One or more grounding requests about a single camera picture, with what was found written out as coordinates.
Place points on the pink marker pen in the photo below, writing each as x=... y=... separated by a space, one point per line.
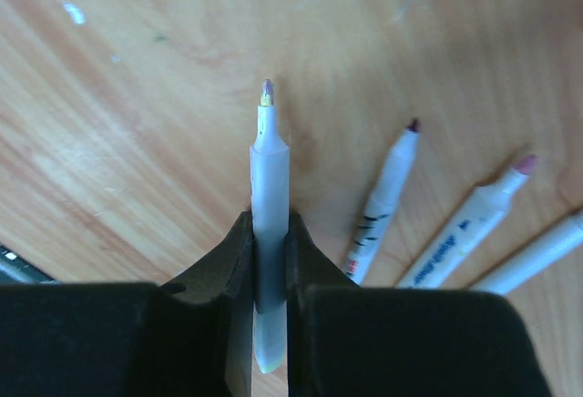
x=475 y=219

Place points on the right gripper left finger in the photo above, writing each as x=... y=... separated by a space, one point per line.
x=188 y=337

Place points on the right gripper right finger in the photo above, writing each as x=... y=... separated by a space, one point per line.
x=346 y=340

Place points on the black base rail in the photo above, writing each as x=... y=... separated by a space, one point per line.
x=14 y=269

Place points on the magenta cap marker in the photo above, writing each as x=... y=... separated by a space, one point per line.
x=381 y=204

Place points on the white slim marker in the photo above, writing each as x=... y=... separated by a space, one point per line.
x=270 y=207

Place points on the black marker pen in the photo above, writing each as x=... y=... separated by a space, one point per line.
x=544 y=251

